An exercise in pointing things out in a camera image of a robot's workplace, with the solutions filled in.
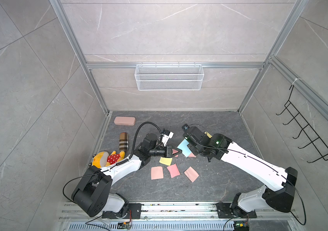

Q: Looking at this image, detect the blue memo pad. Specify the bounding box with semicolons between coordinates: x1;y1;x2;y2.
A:
177;139;192;157

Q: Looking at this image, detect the yellow torn memo page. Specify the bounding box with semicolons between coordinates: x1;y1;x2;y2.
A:
159;157;173;166

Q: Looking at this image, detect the dark pink torn page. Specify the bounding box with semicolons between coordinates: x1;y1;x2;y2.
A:
167;164;180;178

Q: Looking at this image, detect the pink torn memo page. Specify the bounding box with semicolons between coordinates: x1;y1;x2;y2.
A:
151;166;164;180

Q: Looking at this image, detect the salmon torn memo page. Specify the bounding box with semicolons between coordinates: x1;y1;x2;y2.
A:
184;167;199;182

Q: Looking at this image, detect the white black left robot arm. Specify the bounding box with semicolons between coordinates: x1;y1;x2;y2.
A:
64;121;181;218

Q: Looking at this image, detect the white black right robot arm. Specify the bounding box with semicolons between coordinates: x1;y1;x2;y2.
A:
182;124;301;217

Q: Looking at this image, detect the brown plaid cylinder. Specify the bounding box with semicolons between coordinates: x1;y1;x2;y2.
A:
119;132;129;152

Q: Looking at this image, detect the pink eraser case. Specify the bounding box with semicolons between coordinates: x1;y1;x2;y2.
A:
114;116;136;126

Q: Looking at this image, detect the yellow plush toy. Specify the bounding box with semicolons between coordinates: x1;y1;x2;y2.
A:
92;151;125;168

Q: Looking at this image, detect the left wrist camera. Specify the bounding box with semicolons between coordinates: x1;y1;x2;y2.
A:
161;129;174;146

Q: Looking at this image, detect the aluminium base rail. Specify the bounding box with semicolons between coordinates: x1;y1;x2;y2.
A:
53;201;303;231

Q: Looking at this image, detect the white wire mesh basket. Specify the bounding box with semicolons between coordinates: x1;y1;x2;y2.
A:
135;64;204;91

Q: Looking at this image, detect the black wire hook rack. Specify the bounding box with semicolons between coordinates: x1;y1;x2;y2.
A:
276;85;328;164

